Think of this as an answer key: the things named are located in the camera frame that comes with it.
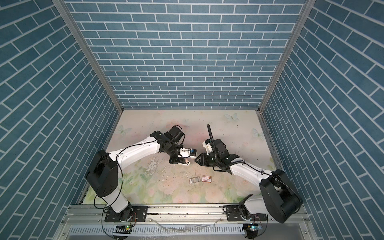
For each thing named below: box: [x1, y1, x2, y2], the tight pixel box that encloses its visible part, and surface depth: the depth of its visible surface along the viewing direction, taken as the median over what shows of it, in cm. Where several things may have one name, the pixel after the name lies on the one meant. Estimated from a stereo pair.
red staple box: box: [202, 175, 212, 183], surface depth 86 cm
